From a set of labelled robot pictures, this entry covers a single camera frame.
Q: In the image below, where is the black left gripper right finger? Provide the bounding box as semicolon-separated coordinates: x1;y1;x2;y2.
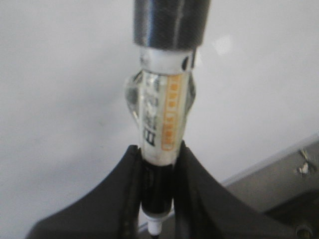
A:
173;142;297;239

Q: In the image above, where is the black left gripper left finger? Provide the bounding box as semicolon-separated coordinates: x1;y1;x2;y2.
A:
27;145;142;239

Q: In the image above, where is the white black whiteboard marker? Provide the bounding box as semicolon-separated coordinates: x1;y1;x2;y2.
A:
126;0;210;239

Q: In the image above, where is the white whiteboard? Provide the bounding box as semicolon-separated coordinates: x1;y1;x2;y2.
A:
0;0;319;239

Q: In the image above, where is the aluminium whiteboard frame rail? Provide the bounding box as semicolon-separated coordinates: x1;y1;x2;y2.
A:
221;133;319;190

